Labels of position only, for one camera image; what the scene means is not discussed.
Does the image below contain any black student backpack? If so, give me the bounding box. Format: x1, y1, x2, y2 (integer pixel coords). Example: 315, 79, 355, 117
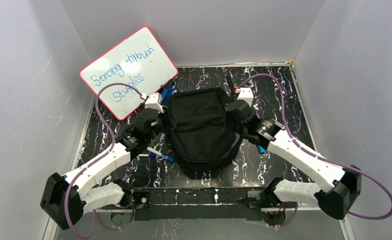
165, 87, 243, 172

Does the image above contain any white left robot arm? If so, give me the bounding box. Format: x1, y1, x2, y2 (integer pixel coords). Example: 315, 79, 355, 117
40, 107, 164, 230

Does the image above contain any blue stapler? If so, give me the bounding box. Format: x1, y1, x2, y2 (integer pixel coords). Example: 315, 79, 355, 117
161, 84, 176, 105

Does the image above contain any blue capped black highlighter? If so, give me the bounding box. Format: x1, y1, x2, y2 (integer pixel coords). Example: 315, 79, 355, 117
257, 145, 266, 155

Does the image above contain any white blue whiteboard marker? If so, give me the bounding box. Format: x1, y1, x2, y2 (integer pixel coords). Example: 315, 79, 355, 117
147, 147, 175, 163

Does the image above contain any pink framed whiteboard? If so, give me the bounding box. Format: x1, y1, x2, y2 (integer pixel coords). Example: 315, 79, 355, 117
79, 26, 178, 120

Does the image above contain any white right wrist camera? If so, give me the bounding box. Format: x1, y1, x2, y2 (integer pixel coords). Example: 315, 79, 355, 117
235, 87, 254, 109

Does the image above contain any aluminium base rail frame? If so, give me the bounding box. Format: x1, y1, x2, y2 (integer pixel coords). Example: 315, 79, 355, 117
42, 187, 357, 240

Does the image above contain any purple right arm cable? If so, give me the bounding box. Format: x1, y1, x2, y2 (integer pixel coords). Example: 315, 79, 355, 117
237, 72, 392, 229

